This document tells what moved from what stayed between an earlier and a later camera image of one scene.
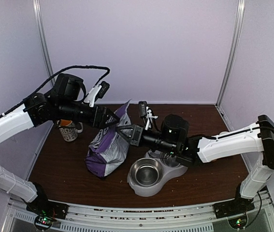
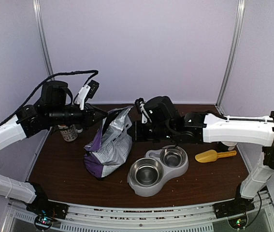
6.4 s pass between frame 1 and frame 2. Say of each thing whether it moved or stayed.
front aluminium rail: stayed
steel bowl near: stayed
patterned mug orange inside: stayed
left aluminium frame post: stayed
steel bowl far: stayed
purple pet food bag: moved
